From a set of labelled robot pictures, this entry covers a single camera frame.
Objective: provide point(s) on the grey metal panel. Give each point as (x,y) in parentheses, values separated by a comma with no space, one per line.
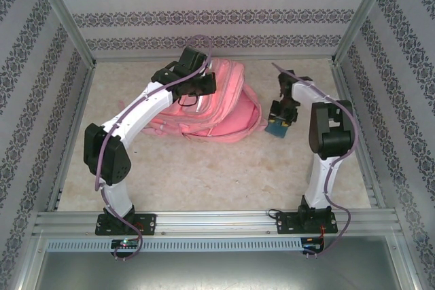
(217,273)

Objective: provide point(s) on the pink school backpack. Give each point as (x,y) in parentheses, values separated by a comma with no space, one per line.
(231,113)

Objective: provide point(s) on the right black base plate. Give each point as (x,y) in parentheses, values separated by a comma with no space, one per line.
(285,223)

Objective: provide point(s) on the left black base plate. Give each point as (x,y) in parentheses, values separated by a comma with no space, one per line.
(149,223)

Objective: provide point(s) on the aluminium mounting rail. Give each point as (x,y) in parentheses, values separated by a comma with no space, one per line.
(210,222)

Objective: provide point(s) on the controller board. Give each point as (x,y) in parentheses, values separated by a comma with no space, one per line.
(125,243)
(311,246)

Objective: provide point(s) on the aluminium back rail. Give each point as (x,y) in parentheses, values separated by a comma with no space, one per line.
(136,58)

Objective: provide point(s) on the aluminium frame post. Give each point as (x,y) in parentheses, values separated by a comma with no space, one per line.
(64,15)
(361,15)

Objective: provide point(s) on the right controller board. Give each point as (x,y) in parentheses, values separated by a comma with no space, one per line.
(311,246)

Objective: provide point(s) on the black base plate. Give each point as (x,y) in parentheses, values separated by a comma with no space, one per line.
(285,223)
(149,223)

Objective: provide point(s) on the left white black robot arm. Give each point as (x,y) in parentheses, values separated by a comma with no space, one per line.
(142,106)

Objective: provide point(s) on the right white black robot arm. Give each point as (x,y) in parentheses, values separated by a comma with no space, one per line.
(329,133)

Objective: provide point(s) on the left controller board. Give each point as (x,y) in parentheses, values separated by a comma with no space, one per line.
(125,243)

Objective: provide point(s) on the aluminium side rail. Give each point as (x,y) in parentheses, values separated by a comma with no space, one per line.
(81,100)
(346,93)

